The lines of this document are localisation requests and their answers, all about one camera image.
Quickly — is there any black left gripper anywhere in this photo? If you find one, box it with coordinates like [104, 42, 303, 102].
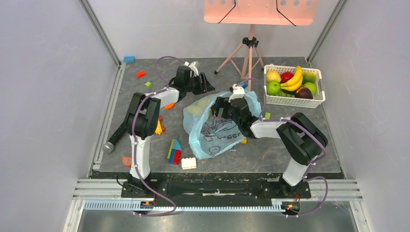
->
[185, 72, 215, 96]

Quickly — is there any yellow fake fruit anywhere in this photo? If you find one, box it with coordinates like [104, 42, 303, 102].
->
[187, 98, 210, 116]

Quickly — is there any light blue plastic bag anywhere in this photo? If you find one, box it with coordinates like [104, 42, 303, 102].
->
[183, 91, 245, 160]

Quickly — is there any yellow fake banana bunch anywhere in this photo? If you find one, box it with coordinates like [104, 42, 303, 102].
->
[280, 66, 303, 91]

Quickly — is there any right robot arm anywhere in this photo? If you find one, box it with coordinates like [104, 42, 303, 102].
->
[211, 97, 328, 197]

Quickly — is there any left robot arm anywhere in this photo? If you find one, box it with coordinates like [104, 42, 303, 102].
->
[121, 61, 215, 197]

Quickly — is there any green fake apple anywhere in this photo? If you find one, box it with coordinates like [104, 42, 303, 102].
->
[266, 81, 281, 96]
[303, 82, 317, 96]

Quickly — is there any yellow fake lemon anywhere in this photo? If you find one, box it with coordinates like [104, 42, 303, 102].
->
[266, 71, 281, 83]

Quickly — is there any red fake pomegranate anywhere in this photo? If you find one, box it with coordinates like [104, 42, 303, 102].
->
[280, 72, 294, 84]

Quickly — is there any yellow green fake mango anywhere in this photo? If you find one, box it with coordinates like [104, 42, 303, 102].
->
[302, 72, 316, 84]

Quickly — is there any green blue grey brick stack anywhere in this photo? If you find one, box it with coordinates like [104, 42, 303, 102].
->
[240, 83, 248, 89]

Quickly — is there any orange arch block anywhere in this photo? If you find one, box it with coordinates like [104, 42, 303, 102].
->
[164, 103, 175, 110]

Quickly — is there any long lime green block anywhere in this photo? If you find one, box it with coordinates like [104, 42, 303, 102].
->
[264, 112, 271, 119]

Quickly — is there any white perforated plastic basket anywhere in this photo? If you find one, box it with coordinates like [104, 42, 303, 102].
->
[264, 64, 326, 108]

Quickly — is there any small red arch block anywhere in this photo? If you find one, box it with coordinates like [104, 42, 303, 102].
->
[136, 71, 146, 79]

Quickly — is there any cream toy brick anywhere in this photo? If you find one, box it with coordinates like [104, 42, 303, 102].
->
[181, 158, 197, 170]

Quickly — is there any multicolour brick house stack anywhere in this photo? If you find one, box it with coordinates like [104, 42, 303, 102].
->
[167, 139, 182, 165]

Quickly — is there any blue toy brick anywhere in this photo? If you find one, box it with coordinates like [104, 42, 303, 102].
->
[123, 56, 135, 63]

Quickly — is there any orange semicircle block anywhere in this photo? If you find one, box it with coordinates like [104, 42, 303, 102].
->
[122, 156, 132, 167]

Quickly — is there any black cylindrical roller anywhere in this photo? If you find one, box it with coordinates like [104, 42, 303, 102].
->
[102, 121, 127, 153]

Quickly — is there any pink music stand tripod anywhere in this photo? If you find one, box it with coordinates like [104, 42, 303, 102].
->
[204, 0, 318, 80]

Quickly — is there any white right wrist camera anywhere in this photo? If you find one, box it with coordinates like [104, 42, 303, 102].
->
[228, 84, 245, 103]

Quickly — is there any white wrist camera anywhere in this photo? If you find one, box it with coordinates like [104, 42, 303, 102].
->
[228, 84, 245, 103]
[184, 61, 199, 77]

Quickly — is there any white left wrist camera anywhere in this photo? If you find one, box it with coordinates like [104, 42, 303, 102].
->
[184, 61, 199, 77]

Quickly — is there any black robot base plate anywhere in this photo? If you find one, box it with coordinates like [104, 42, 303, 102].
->
[89, 173, 345, 207]

